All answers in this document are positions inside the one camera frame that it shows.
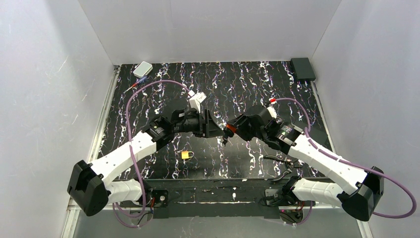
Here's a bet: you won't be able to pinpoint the orange black Opel padlock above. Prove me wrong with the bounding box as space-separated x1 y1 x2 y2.
223 124 236 137

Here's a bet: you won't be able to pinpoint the black head key bunch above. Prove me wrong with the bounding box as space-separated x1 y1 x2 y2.
222 135 229 146

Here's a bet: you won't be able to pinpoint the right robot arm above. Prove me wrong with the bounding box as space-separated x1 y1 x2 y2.
225 106 384 222

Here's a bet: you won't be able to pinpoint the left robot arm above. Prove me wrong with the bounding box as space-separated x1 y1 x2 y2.
67 109 223 216

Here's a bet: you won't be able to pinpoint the small brass padlock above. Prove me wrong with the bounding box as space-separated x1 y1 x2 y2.
181 151 194 160

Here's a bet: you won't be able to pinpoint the black flat box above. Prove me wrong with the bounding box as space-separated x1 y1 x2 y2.
309 127 331 150

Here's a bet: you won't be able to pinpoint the red blue small screwdriver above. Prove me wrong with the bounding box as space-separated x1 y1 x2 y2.
123 75 149 94

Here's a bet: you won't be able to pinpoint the white rectangular box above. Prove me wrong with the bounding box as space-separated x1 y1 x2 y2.
133 61 153 78

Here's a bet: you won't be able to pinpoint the black corner box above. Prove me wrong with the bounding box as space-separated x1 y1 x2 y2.
290 58 316 82

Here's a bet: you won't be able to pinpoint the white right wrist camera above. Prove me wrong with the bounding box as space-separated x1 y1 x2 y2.
266 98 277 119

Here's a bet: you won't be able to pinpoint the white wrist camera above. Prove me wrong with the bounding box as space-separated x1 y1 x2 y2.
188 90 207 114
266 98 277 119

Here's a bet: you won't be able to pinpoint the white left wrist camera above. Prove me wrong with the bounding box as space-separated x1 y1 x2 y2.
188 90 207 114

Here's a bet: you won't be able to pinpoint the black handle pliers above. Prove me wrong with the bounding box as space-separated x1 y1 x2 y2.
263 155 303 183

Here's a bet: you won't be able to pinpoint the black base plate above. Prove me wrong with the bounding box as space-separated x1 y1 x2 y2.
119 178 315 219

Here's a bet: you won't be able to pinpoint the aluminium frame rail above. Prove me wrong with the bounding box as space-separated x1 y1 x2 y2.
60 65 375 238

